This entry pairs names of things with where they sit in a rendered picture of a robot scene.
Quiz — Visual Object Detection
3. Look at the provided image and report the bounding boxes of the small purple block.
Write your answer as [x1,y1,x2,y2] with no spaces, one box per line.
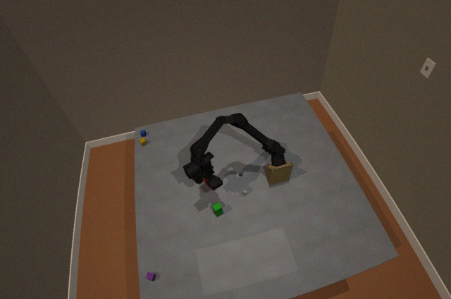
[146,272,156,281]

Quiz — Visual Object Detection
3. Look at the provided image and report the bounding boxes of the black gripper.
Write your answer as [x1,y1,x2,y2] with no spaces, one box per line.
[201,165,223,190]

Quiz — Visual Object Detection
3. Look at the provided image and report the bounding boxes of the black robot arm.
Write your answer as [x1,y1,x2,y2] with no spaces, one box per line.
[183,113,286,184]

